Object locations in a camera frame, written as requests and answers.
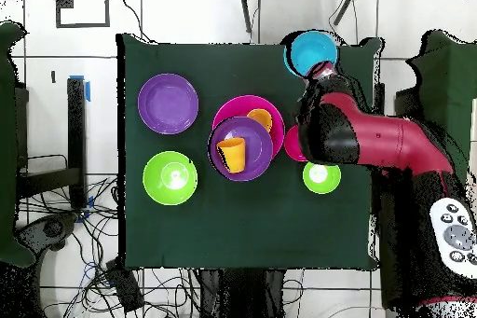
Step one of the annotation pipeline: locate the blue bowl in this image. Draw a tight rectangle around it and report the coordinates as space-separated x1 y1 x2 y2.
282 30 340 79

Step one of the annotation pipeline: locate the yellow cup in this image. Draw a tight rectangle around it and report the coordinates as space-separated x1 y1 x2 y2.
246 107 274 133

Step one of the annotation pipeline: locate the large pink bowl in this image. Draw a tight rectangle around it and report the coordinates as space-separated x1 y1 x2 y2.
211 94 287 159

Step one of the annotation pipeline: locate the purple bowl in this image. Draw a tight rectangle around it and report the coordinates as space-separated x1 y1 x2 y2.
136 72 200 135
207 116 276 183

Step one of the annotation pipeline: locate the orange cup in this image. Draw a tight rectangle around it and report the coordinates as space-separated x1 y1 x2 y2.
215 136 248 174

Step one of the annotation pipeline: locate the large green bowl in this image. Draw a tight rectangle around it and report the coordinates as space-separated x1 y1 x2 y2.
142 150 199 206

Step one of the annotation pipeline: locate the small red bowl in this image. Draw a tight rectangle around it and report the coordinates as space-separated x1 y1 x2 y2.
283 125 311 163

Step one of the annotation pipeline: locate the small green bowl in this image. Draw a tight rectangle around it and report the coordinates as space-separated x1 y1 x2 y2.
302 161 343 195

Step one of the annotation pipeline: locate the green covered side table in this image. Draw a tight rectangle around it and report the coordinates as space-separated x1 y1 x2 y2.
0 21 36 269
403 29 477 185

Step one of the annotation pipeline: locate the dark green tablecloth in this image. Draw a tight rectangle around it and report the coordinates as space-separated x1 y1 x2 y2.
116 32 385 272

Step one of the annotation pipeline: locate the black stand with blue tape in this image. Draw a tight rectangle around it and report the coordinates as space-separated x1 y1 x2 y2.
16 74 92 210

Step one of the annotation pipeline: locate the black power box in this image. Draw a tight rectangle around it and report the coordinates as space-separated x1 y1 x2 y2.
104 258 145 314

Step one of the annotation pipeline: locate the black floor stand base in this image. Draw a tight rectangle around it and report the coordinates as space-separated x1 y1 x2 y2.
14 211 79 254

